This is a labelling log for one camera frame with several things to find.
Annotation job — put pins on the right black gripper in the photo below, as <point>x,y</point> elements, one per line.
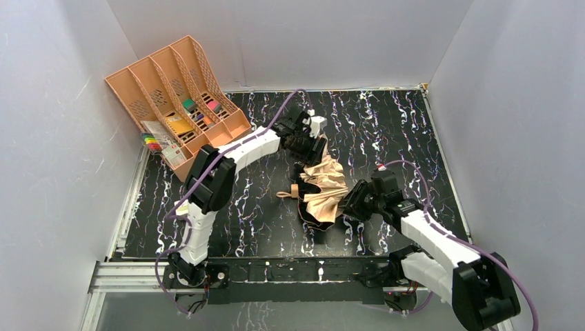
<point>353,204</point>

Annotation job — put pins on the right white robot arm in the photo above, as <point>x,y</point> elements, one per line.
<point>476,287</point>

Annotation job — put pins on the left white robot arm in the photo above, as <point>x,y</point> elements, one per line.
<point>213,174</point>

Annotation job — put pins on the small white green box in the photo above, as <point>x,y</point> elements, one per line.
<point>182,209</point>

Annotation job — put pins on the yellow notepad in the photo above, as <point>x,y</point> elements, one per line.
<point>178,124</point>

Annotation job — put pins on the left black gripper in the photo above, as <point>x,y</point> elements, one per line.
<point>305,149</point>

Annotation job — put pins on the orange plastic file organizer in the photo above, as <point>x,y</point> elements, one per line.
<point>155,86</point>

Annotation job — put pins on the green eraser block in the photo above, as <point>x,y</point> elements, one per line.
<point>189,105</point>

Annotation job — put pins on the white paper card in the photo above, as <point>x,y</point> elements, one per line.
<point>156,129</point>

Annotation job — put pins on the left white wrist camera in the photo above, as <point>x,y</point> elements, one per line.
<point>317,123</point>

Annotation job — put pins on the beige folding umbrella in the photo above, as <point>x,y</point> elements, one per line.
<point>318,191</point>

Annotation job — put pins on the pink eraser block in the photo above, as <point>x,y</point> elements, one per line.
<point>215,106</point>

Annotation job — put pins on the colourful marker set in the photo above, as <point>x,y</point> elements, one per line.
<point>151,142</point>

